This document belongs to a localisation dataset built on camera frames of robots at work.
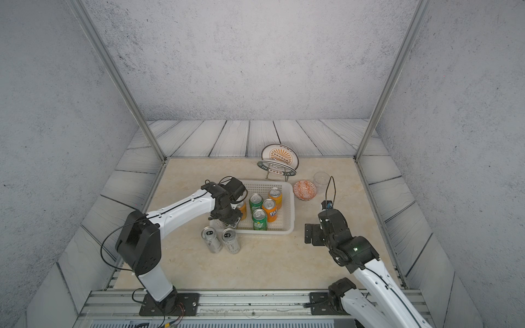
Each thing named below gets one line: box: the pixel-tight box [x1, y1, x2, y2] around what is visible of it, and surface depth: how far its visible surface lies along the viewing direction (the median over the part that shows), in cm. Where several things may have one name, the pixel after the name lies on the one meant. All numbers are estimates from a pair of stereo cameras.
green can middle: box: [248, 192, 264, 214], surface depth 91 cm
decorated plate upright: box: [261, 143, 300, 171], surface depth 105 cm
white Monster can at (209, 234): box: [200, 226, 223, 254], surface depth 79 cm
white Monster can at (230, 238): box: [221, 227, 241, 255], surface depth 77 cm
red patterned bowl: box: [292, 179, 318, 202], surface depth 106 cm
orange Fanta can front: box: [262, 198, 277, 223], surface depth 89 cm
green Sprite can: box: [252, 207, 268, 231], surface depth 86 cm
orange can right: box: [267, 186, 284, 210], surface depth 93 cm
